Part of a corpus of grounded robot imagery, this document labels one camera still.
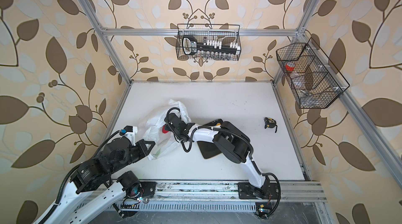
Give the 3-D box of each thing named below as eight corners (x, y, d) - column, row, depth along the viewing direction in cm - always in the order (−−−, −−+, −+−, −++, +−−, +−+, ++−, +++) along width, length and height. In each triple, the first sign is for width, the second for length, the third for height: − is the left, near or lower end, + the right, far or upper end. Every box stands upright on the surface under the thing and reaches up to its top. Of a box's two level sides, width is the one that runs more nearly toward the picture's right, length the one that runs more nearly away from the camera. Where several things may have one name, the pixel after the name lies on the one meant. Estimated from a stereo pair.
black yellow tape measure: (265, 132, 94) (267, 130, 93) (262, 119, 100) (263, 117, 99) (277, 132, 94) (279, 130, 93) (273, 119, 100) (274, 117, 99)
